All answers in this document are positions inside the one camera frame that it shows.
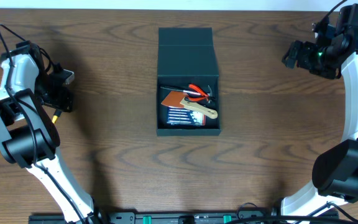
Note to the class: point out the red handled pliers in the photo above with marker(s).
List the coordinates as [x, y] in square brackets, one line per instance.
[197, 94]

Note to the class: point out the orange scraper wooden handle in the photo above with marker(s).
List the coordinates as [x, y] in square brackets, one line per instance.
[177, 100]

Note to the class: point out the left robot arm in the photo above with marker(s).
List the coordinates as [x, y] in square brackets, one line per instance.
[32, 97]

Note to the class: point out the screwdriver set blister pack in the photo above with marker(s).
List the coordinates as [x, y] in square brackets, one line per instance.
[177, 116]

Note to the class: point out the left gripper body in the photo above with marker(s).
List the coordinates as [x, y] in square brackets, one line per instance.
[62, 101]

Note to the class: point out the black yellow screwdriver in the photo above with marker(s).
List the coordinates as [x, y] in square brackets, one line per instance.
[56, 116]

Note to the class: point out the black handled claw hammer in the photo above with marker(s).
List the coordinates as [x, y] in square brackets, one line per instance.
[177, 89]

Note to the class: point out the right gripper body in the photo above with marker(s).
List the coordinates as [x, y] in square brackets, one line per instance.
[319, 60]

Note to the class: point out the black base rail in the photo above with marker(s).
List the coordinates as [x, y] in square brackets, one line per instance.
[170, 218]

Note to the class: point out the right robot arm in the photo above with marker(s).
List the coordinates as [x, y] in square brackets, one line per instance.
[333, 55]

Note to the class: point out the black gift box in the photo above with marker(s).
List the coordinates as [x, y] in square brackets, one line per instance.
[186, 56]

